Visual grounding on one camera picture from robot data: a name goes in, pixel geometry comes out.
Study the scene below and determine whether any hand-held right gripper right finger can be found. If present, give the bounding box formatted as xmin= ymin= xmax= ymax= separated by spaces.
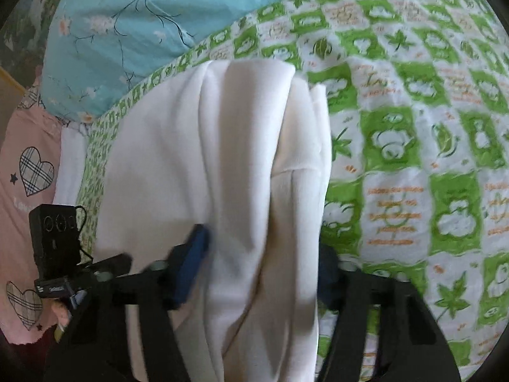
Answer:
xmin=316 ymin=243 xmax=462 ymax=382

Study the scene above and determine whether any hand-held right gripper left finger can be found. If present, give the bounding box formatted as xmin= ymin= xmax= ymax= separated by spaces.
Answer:
xmin=48 ymin=224 xmax=211 ymax=382

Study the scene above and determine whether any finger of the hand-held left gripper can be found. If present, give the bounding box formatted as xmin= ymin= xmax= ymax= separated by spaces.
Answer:
xmin=85 ymin=252 xmax=133 ymax=287

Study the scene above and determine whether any cream zip hoodie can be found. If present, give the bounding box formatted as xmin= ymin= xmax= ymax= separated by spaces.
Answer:
xmin=95 ymin=58 xmax=332 ymax=382

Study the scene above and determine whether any person's left hand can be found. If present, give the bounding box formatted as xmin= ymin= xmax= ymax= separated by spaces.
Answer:
xmin=52 ymin=300 xmax=73 ymax=343

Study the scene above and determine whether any pink blanket with plaid hearts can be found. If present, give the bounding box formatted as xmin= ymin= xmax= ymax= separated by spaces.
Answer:
xmin=0 ymin=83 xmax=66 ymax=345

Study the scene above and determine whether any white folded cloth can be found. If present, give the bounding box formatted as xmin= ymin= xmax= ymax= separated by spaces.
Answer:
xmin=53 ymin=129 xmax=90 ymax=208

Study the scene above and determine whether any green printed bed sheet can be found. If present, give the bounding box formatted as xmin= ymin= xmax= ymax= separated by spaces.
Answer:
xmin=75 ymin=0 xmax=509 ymax=382

